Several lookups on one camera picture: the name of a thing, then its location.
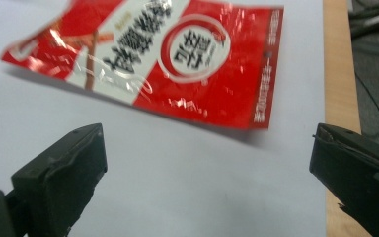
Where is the red and white snack packet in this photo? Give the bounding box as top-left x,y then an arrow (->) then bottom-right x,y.
0,0 -> 285,130

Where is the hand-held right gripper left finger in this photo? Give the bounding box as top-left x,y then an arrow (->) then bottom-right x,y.
10,122 -> 109,237

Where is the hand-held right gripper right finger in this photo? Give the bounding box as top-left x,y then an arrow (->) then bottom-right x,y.
309,122 -> 379,237

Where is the dark metal stand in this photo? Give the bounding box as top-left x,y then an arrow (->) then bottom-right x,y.
347,0 -> 379,60

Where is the black cable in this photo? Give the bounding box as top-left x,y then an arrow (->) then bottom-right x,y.
354,70 -> 379,138

